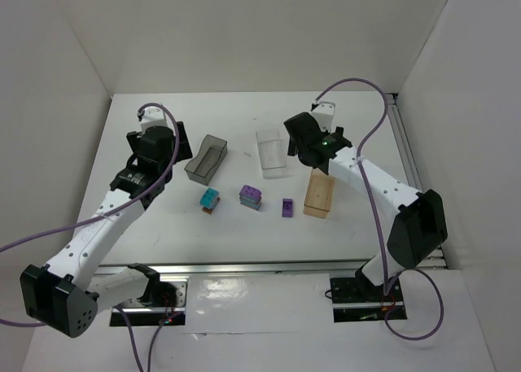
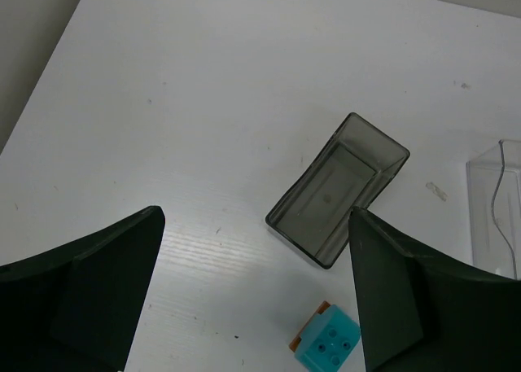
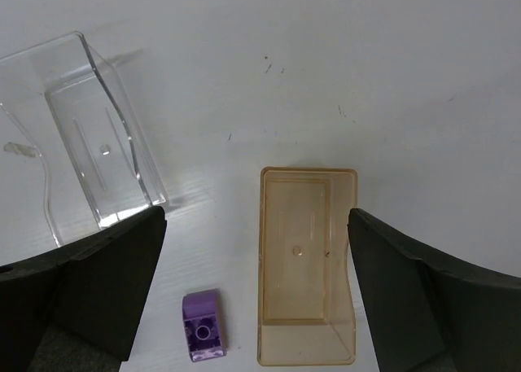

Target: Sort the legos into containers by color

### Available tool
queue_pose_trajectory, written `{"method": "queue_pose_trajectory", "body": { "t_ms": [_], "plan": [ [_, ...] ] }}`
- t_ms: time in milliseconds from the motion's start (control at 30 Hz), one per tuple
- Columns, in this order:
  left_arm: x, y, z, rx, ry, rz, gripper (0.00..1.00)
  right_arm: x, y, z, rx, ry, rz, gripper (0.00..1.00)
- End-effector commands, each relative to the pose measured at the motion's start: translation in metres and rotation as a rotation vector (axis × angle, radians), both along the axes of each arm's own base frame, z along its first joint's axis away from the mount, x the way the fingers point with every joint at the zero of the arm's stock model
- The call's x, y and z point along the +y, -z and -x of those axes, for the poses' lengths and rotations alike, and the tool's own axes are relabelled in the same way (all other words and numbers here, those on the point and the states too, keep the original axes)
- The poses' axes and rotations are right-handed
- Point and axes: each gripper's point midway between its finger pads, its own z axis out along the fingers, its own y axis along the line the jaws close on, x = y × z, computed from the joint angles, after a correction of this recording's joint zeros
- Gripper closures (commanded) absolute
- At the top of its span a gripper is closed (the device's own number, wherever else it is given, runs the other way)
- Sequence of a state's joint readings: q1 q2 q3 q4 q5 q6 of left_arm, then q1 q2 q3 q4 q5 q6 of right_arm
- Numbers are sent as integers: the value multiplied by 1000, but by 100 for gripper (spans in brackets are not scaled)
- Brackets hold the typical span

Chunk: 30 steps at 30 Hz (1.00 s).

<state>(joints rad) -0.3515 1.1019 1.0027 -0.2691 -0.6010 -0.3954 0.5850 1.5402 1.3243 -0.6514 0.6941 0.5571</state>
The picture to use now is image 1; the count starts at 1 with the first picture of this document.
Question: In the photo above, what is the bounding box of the teal lego brick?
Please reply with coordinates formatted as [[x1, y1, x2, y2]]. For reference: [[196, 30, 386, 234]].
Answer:
[[199, 188, 219, 208], [239, 195, 261, 203]]

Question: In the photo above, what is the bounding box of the small purple lego brick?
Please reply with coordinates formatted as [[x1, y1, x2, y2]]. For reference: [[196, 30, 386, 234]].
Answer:
[[282, 198, 294, 218]]

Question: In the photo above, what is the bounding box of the purple lego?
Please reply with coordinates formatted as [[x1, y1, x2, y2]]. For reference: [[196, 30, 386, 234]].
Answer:
[[239, 185, 261, 196]]

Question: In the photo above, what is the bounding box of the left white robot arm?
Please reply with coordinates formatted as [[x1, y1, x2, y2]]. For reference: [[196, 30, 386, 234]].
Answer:
[[20, 122, 192, 338]]

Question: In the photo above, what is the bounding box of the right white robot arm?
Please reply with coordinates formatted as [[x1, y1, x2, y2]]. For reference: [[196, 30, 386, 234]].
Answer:
[[284, 112, 448, 300]]

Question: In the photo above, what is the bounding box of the clear plastic container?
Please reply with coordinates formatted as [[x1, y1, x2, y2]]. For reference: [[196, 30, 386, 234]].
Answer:
[[256, 129, 286, 179]]

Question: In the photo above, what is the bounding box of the smoked grey plastic container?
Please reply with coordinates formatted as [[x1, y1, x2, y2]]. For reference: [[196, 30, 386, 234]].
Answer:
[[184, 134, 227, 186]]

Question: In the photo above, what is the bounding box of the wooden tan container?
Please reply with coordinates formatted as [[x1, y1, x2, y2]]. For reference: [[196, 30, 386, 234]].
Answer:
[[303, 168, 335, 219]]

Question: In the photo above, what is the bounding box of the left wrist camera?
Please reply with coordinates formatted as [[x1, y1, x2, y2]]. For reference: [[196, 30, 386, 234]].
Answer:
[[138, 106, 168, 133]]

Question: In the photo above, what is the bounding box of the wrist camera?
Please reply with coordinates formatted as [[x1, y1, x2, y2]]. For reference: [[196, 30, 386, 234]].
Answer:
[[138, 106, 168, 133], [310, 101, 335, 133]]

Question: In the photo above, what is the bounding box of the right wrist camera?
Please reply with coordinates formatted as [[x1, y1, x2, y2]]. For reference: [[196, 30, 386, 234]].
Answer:
[[310, 101, 335, 133]]

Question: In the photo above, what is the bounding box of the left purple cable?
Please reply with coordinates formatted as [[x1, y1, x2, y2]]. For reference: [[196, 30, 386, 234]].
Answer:
[[0, 101, 180, 372]]

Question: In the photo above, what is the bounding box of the purple cable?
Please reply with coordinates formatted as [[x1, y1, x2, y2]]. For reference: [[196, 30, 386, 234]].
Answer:
[[0, 101, 180, 372], [313, 77, 445, 341]]

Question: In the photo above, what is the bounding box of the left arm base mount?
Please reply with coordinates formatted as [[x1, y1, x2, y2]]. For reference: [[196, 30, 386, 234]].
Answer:
[[120, 264, 188, 327]]

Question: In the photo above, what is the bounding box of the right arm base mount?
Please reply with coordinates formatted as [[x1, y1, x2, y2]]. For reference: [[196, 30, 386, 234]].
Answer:
[[324, 278, 407, 323]]

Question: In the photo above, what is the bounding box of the aluminium frame rail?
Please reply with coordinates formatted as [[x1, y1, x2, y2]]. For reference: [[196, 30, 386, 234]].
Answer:
[[64, 91, 449, 276]]

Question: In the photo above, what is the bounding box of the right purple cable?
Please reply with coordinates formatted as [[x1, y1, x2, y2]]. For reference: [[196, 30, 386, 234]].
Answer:
[[313, 77, 445, 341]]

